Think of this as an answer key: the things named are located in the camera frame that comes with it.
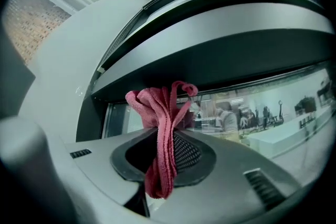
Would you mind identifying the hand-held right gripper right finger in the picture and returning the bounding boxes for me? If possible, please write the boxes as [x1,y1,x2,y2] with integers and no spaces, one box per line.
[172,129,217,188]

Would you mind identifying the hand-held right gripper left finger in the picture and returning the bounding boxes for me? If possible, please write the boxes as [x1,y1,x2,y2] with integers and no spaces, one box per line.
[109,127,159,183]

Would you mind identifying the red cloth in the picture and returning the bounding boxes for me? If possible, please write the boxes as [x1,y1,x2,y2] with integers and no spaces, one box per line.
[125,80,199,200]

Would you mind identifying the window glass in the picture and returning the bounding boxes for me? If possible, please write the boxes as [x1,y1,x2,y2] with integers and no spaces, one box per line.
[103,60,336,163]

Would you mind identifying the white counter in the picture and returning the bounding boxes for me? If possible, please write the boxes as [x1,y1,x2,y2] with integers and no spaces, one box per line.
[246,105,334,158]

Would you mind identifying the dark potted plant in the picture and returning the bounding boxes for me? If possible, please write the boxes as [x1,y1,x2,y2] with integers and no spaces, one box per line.
[294,96,317,115]

